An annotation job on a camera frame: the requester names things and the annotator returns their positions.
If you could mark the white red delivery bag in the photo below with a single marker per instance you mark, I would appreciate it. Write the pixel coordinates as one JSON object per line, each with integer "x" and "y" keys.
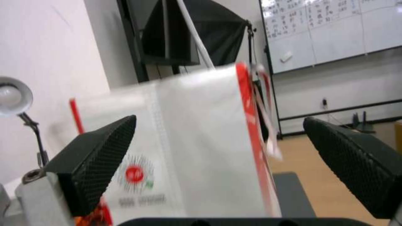
{"x": 194, "y": 146}

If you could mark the silver desk lamp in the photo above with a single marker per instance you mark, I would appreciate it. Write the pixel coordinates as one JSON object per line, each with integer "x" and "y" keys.
{"x": 14, "y": 99}

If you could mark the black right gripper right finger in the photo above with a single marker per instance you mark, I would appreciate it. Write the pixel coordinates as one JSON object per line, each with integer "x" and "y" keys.
{"x": 355, "y": 162}

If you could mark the black light stand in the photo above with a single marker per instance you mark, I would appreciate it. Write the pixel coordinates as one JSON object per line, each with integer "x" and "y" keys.
{"x": 251, "y": 44}

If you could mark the white whiteboard eraser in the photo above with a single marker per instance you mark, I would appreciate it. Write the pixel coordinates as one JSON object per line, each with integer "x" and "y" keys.
{"x": 286, "y": 57}

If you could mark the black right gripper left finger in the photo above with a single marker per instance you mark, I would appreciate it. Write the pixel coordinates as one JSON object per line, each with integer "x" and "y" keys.
{"x": 94, "y": 164}

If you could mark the black softbox studio light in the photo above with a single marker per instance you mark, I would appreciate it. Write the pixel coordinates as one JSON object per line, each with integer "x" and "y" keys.
{"x": 188, "y": 33}

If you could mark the whiteboard with writing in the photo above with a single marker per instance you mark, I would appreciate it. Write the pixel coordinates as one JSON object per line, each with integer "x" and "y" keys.
{"x": 333, "y": 33}

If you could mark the black whiteboard stand frame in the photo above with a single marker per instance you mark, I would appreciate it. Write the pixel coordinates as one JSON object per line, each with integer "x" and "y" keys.
{"x": 339, "y": 110}

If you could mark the grey floor mat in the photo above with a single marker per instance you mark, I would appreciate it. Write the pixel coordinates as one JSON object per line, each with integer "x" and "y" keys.
{"x": 292, "y": 195}

